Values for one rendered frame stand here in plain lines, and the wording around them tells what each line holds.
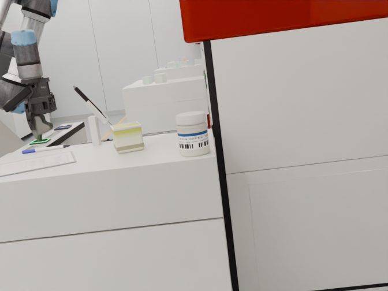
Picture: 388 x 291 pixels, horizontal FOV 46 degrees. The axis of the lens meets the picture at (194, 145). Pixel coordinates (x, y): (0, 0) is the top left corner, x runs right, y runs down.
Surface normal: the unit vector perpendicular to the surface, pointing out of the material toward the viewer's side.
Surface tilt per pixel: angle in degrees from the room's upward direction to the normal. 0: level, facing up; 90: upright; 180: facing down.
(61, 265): 90
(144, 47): 90
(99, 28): 90
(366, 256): 90
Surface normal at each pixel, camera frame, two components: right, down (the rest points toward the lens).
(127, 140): 0.28, 0.18
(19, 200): -0.01, 0.22
